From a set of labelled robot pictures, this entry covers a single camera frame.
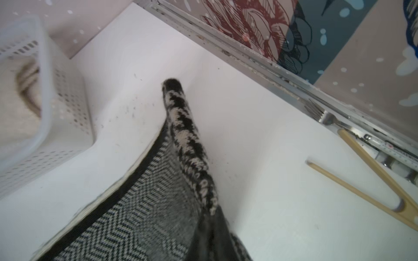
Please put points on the beige plastic tongs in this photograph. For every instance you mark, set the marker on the beige plastic tongs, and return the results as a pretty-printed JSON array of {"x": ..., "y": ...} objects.
[{"x": 389, "y": 193}]

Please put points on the silver fork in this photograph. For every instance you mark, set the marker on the silver fork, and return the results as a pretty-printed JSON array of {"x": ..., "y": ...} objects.
[{"x": 333, "y": 122}]

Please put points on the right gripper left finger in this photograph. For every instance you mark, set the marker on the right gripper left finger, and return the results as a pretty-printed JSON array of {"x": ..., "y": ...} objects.
[{"x": 201, "y": 245}]

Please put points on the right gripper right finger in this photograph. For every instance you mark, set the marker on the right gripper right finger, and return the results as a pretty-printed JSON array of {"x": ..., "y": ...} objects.
[{"x": 222, "y": 243}]

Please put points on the black white patterned scarf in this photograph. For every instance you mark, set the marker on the black white patterned scarf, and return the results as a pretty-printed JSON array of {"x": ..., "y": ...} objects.
[{"x": 153, "y": 213}]

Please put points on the white plastic basket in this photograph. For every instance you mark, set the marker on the white plastic basket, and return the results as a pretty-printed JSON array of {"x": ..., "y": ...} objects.
[{"x": 65, "y": 129}]

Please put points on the beige knitted scarf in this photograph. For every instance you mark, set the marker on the beige knitted scarf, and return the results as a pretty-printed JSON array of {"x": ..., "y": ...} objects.
[{"x": 20, "y": 102}]

